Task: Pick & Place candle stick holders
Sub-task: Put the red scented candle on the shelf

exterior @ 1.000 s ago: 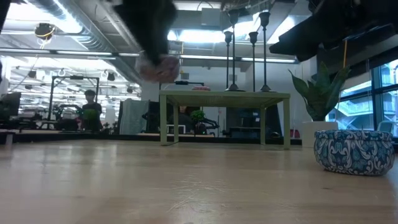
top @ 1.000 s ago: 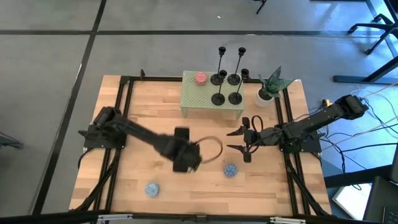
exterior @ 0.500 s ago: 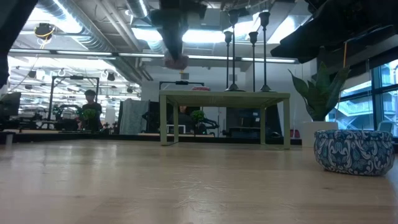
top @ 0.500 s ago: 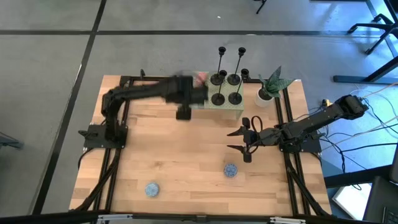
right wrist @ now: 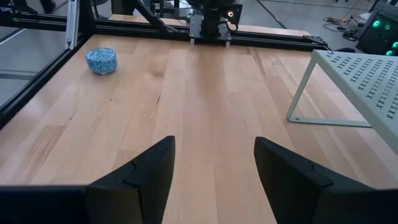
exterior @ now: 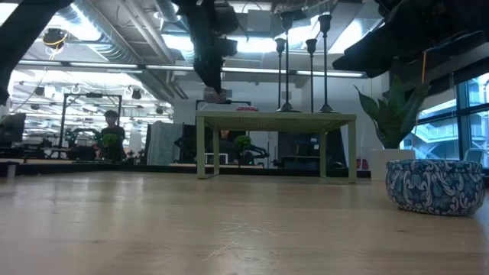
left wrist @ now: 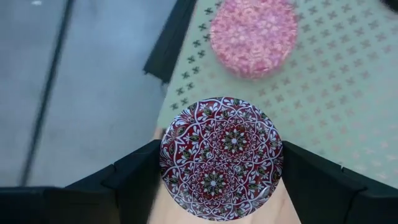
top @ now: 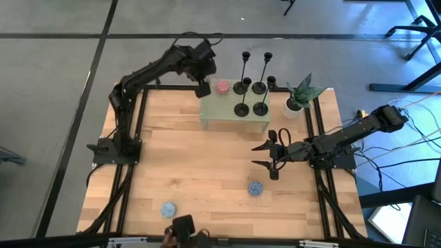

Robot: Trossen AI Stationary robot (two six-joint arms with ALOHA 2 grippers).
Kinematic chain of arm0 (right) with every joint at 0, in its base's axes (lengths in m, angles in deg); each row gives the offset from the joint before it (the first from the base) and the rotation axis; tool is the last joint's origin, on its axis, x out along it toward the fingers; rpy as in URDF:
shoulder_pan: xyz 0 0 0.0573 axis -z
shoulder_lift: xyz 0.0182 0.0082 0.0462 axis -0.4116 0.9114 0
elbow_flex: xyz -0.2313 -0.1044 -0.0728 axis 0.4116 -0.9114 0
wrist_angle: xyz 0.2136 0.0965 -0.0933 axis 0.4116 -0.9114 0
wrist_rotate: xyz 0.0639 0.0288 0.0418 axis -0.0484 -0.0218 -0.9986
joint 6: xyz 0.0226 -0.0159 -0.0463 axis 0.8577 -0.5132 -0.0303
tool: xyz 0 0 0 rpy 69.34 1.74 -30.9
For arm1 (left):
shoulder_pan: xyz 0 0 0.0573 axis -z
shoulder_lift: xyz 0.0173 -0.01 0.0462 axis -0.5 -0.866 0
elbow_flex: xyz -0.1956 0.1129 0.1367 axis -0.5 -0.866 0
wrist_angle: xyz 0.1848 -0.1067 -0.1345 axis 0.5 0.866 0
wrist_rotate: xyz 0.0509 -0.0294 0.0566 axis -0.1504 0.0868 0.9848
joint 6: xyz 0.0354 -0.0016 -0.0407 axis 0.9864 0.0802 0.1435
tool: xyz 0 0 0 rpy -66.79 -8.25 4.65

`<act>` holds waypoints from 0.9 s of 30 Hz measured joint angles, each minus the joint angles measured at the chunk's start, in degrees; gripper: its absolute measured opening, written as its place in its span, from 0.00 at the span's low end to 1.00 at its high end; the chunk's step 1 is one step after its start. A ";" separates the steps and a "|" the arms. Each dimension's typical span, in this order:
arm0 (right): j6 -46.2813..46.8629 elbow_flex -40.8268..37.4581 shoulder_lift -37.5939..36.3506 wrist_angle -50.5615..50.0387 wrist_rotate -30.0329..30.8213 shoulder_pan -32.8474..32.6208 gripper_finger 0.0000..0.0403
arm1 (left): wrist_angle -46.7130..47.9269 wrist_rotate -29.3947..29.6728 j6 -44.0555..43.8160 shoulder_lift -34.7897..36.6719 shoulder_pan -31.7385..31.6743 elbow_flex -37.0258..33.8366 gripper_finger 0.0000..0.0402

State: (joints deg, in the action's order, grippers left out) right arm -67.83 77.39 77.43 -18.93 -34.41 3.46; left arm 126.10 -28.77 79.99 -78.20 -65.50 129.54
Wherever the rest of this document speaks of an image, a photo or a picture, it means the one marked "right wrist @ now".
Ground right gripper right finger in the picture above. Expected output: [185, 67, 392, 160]
[253, 136, 398, 224]

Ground silver aluminium bracket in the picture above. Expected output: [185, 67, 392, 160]
[65, 0, 81, 50]

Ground light blue round tin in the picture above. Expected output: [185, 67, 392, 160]
[85, 47, 118, 76]

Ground yellow floor cable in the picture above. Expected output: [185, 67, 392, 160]
[322, 14, 354, 27]

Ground black computer with green lights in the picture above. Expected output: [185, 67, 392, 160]
[355, 7, 398, 57]

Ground green perforated metal shelf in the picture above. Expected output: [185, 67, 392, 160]
[286, 49, 398, 155]

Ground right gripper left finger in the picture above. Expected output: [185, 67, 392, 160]
[86, 136, 176, 224]

